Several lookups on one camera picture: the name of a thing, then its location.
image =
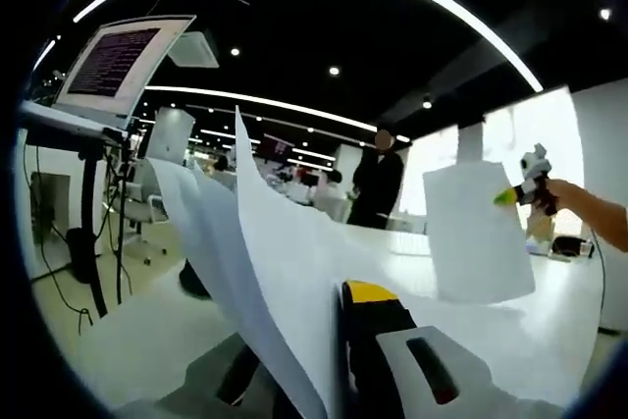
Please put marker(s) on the ceiling air conditioner vent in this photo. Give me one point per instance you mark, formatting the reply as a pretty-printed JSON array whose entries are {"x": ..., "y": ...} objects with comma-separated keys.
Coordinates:
[{"x": 193, "y": 48}]

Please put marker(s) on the white framed computer monitor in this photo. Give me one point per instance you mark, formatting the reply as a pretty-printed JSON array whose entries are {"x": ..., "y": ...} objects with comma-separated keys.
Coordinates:
[{"x": 113, "y": 61}]

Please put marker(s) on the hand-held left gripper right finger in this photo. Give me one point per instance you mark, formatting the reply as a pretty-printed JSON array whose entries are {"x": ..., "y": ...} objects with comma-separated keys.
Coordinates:
[{"x": 382, "y": 321}]

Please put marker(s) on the grey keyboard tray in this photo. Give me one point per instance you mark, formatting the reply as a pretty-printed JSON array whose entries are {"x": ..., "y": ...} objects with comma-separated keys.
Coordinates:
[{"x": 64, "y": 120}]

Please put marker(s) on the thin curved ceiling light strip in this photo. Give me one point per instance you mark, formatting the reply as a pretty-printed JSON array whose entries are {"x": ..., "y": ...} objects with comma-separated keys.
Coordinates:
[{"x": 206, "y": 93}]

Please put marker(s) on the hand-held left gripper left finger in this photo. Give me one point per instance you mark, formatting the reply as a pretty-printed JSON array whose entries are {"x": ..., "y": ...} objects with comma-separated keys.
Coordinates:
[{"x": 201, "y": 389}]

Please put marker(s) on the group of white office chairs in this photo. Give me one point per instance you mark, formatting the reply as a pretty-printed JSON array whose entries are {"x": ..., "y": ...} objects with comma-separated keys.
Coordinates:
[{"x": 147, "y": 213}]

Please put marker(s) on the black monitor stand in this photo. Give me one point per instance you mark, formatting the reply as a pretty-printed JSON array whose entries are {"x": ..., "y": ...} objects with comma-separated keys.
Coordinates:
[{"x": 90, "y": 193}]

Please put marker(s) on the small black computer case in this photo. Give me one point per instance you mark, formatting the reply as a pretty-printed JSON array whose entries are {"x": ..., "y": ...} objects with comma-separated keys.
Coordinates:
[{"x": 81, "y": 252}]

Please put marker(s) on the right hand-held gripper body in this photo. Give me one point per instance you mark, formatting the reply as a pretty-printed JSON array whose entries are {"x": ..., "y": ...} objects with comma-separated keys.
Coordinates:
[{"x": 535, "y": 164}]

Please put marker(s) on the person's right hand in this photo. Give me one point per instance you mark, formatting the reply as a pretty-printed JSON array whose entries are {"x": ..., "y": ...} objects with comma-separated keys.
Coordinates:
[{"x": 564, "y": 193}]

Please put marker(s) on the white table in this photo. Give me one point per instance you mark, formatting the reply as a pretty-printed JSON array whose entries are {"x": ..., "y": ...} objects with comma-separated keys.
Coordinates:
[{"x": 539, "y": 340}]

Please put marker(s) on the white square pillar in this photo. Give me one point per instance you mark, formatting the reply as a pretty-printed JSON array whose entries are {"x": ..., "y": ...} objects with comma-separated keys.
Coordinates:
[{"x": 172, "y": 134}]

